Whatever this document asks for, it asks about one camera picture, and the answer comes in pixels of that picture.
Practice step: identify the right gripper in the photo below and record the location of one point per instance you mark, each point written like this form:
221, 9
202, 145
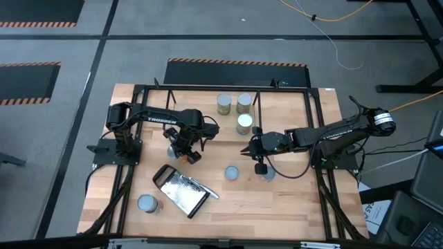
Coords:
273, 143

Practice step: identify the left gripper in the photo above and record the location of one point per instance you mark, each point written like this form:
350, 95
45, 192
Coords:
183, 141

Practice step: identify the short yellow pineapple rings can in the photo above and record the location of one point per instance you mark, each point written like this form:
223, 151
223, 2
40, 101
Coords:
231, 172

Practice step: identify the tall tomatoes can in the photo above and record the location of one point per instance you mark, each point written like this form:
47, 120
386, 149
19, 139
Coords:
244, 122

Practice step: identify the short diced tomatoes can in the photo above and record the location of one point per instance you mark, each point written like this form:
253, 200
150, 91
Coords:
271, 175

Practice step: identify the tall green oranges can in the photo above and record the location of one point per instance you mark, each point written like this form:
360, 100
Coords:
244, 101

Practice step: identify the tall green pears can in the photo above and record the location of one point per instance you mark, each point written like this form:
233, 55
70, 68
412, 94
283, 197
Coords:
224, 102

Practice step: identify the short oranges can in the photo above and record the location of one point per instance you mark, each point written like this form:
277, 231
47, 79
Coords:
148, 203

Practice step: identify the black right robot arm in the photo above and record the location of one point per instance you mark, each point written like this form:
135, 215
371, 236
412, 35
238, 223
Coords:
328, 133

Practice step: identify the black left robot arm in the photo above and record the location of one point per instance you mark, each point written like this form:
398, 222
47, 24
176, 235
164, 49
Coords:
162, 117

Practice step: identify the black mesh basket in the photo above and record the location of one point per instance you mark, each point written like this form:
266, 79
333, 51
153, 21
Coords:
181, 193

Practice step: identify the black mat hazard-striped edge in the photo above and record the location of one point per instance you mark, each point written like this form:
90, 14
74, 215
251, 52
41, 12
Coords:
235, 74
24, 83
34, 10

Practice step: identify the white printed paper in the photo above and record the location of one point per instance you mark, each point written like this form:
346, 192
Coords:
375, 214

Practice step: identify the black crossbeam silver brackets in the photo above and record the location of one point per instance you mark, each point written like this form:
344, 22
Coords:
52, 242

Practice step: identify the black box case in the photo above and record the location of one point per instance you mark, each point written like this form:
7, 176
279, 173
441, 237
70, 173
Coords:
401, 224

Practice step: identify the dark chair base leg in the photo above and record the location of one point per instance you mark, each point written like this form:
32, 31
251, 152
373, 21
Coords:
10, 159

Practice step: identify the grey case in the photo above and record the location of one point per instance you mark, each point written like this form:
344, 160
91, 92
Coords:
429, 180

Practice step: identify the black device blue light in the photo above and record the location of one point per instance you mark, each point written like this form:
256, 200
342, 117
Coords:
436, 147

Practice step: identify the black keyboard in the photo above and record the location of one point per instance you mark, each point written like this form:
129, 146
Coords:
432, 238

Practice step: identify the black metal rig frame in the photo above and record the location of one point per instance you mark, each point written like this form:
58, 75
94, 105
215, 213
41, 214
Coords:
225, 89

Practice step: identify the black desk frame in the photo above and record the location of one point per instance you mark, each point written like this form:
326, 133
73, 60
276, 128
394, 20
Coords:
408, 89

